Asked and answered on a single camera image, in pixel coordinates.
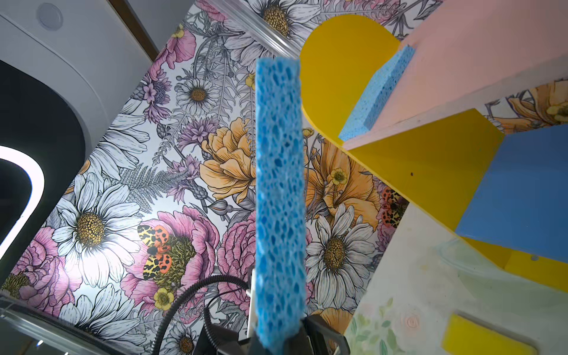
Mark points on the yellow shelf with coloured boards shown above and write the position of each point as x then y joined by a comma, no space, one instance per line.
475,132

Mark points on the aluminium frame post left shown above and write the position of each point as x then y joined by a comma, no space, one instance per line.
258,28

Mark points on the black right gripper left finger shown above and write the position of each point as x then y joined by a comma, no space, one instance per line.
218,340

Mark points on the bright yellow sponge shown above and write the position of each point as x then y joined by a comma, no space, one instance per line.
464,337

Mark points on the blue cellulose sponge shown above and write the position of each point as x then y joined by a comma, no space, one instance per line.
281,210
376,95

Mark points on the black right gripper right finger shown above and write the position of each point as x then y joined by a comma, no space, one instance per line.
317,337

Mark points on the white overhead lamp housing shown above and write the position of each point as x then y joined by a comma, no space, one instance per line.
67,68

